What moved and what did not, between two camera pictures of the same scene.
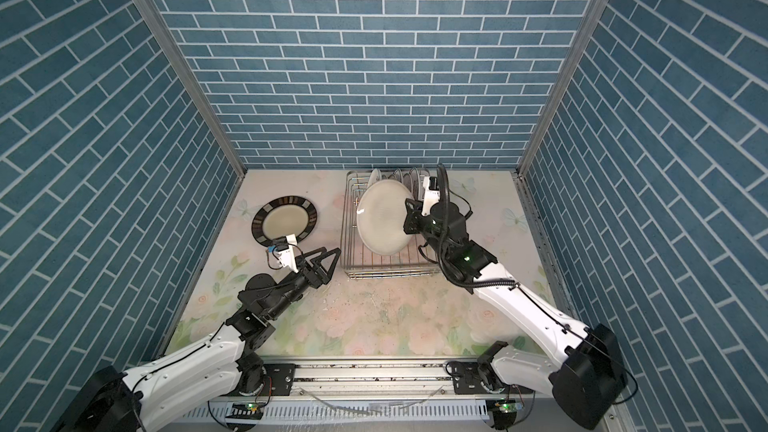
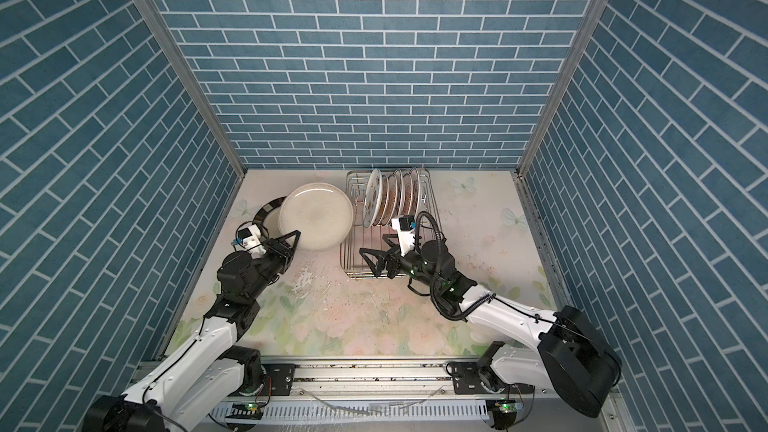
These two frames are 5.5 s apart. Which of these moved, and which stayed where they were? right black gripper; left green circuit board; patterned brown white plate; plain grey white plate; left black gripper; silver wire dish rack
Moved: right black gripper; left black gripper; plain grey white plate
Stayed: patterned brown white plate; left green circuit board; silver wire dish rack
